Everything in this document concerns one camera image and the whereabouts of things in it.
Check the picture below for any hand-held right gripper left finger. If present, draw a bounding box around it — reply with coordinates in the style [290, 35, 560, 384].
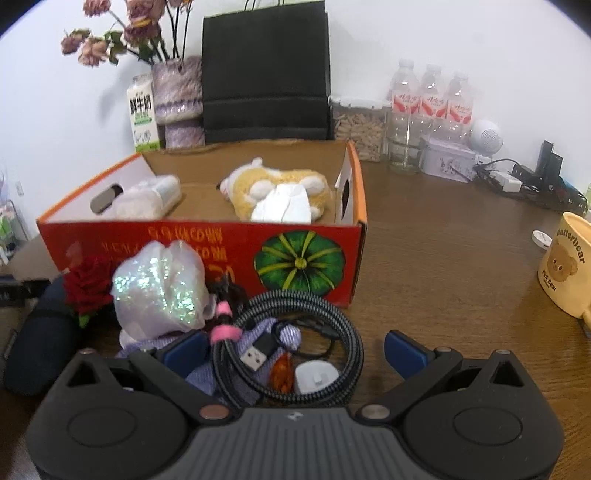
[62, 330, 234, 424]

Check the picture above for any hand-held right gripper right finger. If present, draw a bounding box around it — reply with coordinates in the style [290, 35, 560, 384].
[358, 330, 529, 424]

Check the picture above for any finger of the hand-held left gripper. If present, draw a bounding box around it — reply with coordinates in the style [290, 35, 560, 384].
[0, 274, 47, 308]

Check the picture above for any braided black charging cable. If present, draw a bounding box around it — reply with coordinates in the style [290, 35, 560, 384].
[210, 272, 365, 409]

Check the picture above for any navy zipper case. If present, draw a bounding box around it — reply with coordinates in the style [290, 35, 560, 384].
[4, 276, 81, 397]

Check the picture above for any purple fabric pouch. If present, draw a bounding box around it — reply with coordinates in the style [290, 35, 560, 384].
[115, 318, 303, 398]

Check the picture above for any orange red cardboard box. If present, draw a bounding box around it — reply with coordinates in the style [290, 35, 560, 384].
[36, 138, 369, 309]

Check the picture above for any white cotton swab jar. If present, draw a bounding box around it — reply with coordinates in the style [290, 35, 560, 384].
[111, 174, 183, 220]

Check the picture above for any white tissue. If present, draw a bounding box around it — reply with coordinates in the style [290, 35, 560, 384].
[250, 183, 313, 224]

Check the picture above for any white yellow plush alpaca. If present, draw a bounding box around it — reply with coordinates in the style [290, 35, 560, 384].
[218, 157, 334, 224]

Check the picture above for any wooden desktop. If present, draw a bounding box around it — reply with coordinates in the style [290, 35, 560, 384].
[0, 157, 591, 480]

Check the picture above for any iridescent plastic bag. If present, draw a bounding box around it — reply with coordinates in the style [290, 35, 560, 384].
[111, 239, 218, 342]

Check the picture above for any clear storage rack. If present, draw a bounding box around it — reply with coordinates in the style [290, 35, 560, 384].
[0, 171, 28, 265]

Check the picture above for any red artificial rose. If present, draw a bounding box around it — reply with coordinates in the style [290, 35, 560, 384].
[62, 254, 122, 328]

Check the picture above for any white plug adapter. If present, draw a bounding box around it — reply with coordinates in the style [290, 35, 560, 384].
[294, 360, 342, 396]

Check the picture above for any orange translucent clip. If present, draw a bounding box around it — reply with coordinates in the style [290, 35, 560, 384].
[270, 353, 294, 393]

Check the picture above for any yellow bear mug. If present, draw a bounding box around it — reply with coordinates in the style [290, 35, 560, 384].
[538, 212, 591, 328]

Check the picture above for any white printed tin box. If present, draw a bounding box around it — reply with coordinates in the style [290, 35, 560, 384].
[419, 136, 480, 183]

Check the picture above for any clear glass cup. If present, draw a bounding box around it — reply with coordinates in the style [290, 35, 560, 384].
[387, 115, 428, 175]

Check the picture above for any white charger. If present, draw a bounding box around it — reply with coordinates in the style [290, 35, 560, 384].
[489, 170, 522, 193]

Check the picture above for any green white milk carton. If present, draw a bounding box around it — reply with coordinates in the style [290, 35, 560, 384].
[127, 74, 161, 154]

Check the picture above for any black power strip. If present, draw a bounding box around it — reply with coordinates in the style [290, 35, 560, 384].
[508, 164, 589, 211]

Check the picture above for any clear seed container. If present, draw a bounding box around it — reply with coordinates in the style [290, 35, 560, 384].
[329, 96, 389, 163]

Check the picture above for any white round speaker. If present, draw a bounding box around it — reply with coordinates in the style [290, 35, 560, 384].
[468, 120, 505, 155]

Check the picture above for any red label water bottle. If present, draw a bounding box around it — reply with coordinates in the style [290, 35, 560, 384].
[389, 58, 422, 139]
[418, 65, 447, 139]
[444, 71, 475, 144]

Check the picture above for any dried rose bouquet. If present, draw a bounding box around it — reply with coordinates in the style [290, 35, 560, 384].
[60, 0, 195, 68]

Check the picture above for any purple marbled vase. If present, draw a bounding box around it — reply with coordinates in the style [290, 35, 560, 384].
[151, 56, 206, 149]

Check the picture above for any black paper bag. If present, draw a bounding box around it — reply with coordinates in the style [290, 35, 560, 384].
[202, 0, 331, 145]

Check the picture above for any thin black cable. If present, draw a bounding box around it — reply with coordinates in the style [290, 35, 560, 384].
[272, 316, 343, 357]

